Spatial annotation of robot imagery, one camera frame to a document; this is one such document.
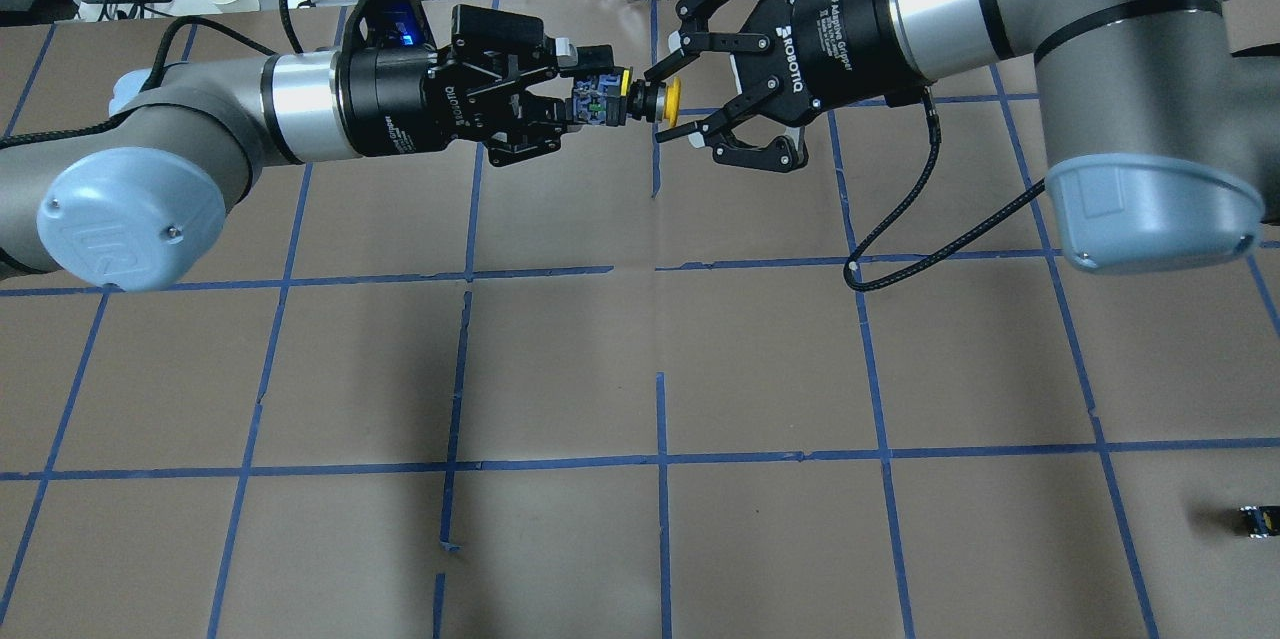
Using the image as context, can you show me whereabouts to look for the small black switch block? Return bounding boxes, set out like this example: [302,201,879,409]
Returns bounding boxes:
[1238,505,1280,539]

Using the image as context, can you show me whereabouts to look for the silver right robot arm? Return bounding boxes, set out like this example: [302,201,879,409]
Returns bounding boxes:
[645,0,1277,274]

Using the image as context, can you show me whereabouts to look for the yellow push button switch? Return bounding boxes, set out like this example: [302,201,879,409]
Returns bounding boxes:
[567,68,682,127]

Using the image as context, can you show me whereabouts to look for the black braided cable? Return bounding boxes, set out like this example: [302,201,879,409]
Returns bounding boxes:
[844,85,1051,293]

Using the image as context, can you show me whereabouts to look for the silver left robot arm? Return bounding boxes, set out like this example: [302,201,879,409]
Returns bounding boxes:
[1,0,623,292]

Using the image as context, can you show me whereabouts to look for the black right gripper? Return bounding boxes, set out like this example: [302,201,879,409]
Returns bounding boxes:
[644,0,925,173]

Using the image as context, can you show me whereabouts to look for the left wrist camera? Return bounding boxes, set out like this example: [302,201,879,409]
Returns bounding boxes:
[346,0,436,47]

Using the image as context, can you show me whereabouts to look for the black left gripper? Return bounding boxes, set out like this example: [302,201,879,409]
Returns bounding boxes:
[335,5,616,168]

